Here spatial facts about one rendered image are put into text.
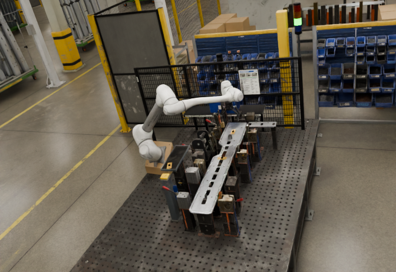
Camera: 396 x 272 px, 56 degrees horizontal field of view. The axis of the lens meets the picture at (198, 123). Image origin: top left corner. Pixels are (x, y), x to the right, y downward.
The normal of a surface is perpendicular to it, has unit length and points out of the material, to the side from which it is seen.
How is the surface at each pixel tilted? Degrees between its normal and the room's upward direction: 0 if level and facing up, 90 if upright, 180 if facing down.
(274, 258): 0
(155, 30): 90
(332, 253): 0
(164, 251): 0
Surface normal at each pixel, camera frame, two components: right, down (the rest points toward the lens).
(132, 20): -0.38, 0.47
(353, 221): -0.18, -0.87
